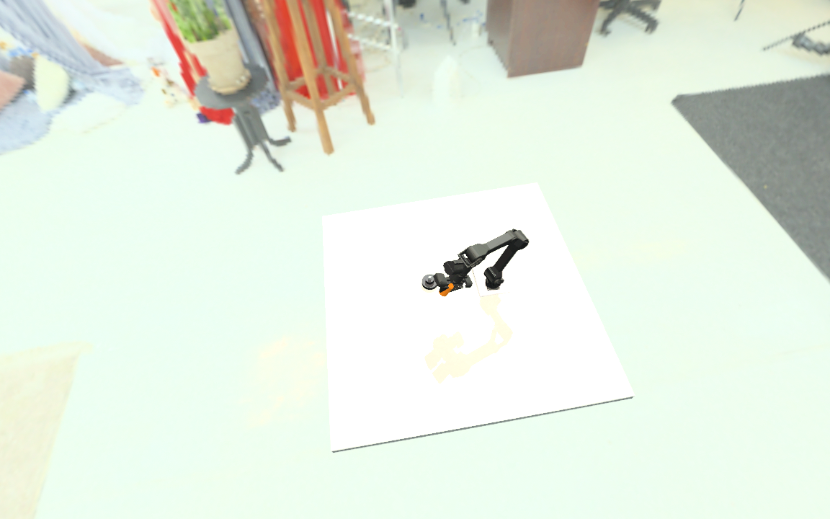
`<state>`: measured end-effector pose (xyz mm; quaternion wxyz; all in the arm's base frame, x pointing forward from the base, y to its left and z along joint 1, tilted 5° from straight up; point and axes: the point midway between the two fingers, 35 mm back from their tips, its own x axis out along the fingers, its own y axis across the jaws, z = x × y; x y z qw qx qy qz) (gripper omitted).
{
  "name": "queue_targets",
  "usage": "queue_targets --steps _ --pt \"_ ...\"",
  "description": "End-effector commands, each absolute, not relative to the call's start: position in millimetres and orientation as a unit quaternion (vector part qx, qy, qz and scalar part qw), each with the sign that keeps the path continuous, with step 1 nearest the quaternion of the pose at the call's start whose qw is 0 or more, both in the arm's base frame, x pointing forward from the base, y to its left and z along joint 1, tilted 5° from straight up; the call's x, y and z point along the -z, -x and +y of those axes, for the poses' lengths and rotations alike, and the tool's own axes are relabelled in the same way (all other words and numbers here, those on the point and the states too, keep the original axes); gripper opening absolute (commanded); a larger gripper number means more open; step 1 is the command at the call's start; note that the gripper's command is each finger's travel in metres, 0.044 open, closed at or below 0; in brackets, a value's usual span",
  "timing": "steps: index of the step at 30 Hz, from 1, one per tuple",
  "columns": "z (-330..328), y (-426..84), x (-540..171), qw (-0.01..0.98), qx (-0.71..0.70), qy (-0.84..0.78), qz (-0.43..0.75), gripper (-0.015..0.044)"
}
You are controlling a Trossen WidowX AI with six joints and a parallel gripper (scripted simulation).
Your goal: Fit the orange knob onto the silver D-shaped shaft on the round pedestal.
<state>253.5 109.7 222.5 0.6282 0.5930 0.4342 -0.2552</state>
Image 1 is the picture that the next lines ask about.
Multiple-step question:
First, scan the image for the black round pedestal with silver shaft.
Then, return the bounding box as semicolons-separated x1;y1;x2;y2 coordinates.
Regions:
421;274;437;290

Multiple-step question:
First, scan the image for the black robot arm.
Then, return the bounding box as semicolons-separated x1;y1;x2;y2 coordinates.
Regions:
443;229;530;290

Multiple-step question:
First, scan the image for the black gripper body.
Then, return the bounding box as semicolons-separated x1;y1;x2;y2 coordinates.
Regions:
433;273;473;288

